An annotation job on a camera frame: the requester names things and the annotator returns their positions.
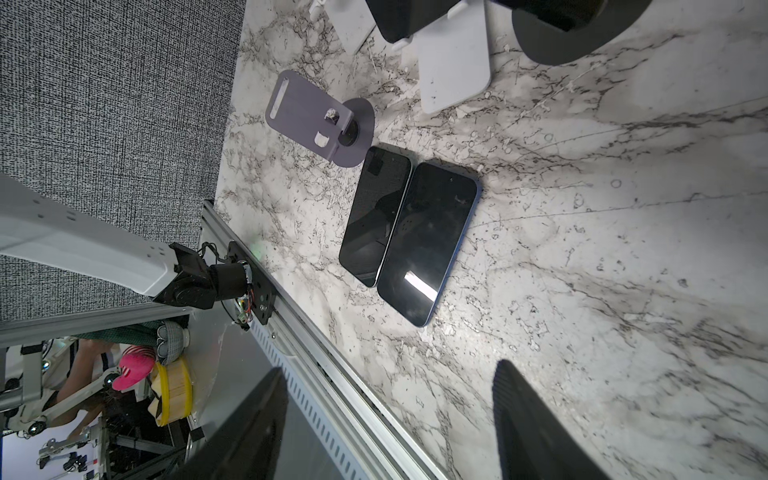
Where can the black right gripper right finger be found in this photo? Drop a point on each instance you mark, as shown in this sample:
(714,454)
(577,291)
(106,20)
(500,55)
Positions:
(531,441)

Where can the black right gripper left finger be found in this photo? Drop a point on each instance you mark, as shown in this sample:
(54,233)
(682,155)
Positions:
(247,444)

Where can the black phone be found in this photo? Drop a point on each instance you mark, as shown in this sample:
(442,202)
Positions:
(375,207)
(435,214)
(400,19)

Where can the white folding phone stand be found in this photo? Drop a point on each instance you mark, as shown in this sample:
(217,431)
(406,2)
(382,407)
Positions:
(453,56)

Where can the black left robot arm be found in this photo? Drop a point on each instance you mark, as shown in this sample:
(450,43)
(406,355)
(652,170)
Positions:
(43,231)

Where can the purple round phone stand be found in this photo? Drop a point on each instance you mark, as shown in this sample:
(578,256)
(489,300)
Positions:
(340,132)

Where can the dark round phone stand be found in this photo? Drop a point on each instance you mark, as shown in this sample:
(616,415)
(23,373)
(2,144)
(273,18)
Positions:
(558,32)

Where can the pink and yellow objects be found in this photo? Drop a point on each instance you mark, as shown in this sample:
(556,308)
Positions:
(161,370)

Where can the aluminium front rail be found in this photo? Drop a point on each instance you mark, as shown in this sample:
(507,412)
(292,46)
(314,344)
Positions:
(363,436)

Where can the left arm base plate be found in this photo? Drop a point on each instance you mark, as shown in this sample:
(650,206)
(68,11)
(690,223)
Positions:
(258,301)

